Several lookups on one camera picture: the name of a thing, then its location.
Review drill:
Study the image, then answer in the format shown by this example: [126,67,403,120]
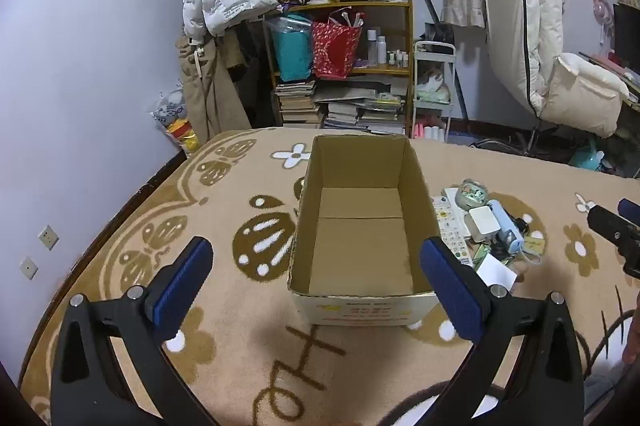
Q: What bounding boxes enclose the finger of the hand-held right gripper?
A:
[587,205,640,279]
[617,199,640,223]

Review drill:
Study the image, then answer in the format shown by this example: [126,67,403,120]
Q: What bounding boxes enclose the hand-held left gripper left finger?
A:
[50,235,221,426]

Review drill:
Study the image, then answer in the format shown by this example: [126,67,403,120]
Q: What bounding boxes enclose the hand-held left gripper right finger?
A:
[419,236,586,426]

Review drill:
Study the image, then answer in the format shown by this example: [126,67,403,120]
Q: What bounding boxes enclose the white paper card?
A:
[472,253,518,291]

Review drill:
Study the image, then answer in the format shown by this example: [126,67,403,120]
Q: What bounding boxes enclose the green surfboard shaped sticker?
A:
[470,241,501,264]

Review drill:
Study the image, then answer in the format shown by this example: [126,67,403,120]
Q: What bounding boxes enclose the white remote control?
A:
[431,195,473,267]

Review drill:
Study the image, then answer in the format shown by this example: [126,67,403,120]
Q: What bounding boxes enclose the white charger adapter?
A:
[465,206,501,243]

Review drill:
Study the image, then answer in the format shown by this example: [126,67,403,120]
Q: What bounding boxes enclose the light blue power bank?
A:
[487,199,526,254]

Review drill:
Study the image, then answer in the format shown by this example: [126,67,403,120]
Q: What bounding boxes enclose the key bunch with black fob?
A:
[500,216,547,267]

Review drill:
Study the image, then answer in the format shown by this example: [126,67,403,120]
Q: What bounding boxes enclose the cartoon print earphone case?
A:
[457,179,490,209]

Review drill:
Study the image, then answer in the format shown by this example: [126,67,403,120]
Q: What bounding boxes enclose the brown cardboard box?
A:
[287,133,443,327]

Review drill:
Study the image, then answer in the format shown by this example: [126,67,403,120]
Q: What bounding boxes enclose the teal plastic object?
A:
[567,141,608,172]

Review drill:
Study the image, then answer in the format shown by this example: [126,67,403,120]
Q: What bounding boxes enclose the pink and white rolls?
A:
[414,119,446,142]

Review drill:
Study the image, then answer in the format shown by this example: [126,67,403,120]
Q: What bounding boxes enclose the plastic bag of snacks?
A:
[150,89,201,154]

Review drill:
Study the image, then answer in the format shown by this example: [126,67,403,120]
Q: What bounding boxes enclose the black monitor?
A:
[612,1,640,72]

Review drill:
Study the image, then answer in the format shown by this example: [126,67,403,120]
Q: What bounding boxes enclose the pile of magazines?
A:
[320,99,408,134]

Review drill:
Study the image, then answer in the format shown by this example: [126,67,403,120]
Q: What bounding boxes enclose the beige coat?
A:
[177,26,253,142]

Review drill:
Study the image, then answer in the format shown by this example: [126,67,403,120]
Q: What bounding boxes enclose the green tissue packs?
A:
[416,86,451,103]

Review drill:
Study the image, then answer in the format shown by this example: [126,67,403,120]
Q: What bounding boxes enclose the pink desk fan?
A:
[591,0,616,27]

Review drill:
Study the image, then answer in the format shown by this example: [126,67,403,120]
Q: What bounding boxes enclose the calico cat plush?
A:
[417,61,448,90]

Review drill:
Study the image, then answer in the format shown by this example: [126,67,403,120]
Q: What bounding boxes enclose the stack of old books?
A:
[274,79,321,127]

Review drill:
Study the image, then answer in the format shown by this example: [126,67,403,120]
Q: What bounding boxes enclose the cream padded chair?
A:
[475,0,631,157]

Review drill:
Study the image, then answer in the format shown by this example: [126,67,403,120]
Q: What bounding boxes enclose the flat cardboard sheets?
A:
[315,76,411,104]

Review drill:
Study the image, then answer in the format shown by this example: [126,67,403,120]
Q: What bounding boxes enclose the dark hanging clothes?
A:
[225,16,273,127]

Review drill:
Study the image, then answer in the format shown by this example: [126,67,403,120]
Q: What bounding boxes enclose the white trolley cart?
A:
[411,40,457,142]

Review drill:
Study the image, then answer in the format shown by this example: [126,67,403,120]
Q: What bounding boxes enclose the black item on cart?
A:
[424,22,456,54]

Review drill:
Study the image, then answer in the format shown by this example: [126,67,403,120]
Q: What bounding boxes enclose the teal bag in plastic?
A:
[265,15,316,82]

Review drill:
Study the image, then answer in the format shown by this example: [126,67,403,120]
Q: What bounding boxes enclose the red patterned gift bag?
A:
[311,9,366,80]

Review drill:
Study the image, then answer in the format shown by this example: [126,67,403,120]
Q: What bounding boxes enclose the wooden shelf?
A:
[262,0,416,137]

